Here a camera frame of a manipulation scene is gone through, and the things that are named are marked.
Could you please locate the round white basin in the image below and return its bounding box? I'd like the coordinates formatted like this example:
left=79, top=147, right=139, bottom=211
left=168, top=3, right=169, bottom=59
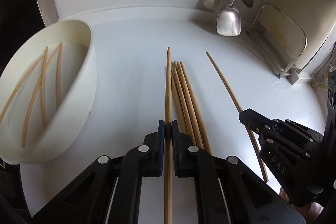
left=1, top=20, right=97, bottom=164

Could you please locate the person's right hand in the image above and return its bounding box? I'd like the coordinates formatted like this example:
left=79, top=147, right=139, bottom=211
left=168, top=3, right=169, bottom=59
left=279, top=188, right=323, bottom=224

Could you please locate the wooden chopstick one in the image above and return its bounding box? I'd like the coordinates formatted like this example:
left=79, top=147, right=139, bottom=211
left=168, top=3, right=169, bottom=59
left=0, top=55, right=44, bottom=122

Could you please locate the wooden chopstick two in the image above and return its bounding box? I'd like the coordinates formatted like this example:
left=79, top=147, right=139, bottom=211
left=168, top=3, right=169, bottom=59
left=20, top=43, right=63, bottom=148

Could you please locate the wooden chopstick six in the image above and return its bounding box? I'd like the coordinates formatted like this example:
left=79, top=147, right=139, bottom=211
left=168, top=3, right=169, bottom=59
left=205, top=51, right=269, bottom=183

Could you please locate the wooden chopstick eight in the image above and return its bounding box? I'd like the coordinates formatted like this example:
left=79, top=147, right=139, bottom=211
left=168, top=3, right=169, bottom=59
left=173, top=63, right=197, bottom=145

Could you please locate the steel wire rack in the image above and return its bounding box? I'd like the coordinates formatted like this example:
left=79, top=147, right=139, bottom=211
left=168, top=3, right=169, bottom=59
left=247, top=2, right=335, bottom=84

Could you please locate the wooden chopstick seven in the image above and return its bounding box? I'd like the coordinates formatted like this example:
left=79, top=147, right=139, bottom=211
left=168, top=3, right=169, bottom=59
left=171, top=76, right=188, bottom=134

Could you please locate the wooden chopstick four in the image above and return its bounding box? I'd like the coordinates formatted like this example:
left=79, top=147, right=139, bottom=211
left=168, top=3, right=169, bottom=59
left=56, top=43, right=63, bottom=108

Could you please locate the steel spatula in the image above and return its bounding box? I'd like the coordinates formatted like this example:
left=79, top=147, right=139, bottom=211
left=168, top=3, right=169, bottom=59
left=217, top=0, right=242, bottom=37

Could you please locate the wooden chopstick ten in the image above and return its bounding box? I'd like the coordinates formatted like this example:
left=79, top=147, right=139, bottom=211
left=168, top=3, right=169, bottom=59
left=180, top=62, right=213, bottom=155

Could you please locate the wooden chopstick nine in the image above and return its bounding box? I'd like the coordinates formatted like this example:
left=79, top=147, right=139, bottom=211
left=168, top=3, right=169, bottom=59
left=175, top=62, right=204, bottom=148

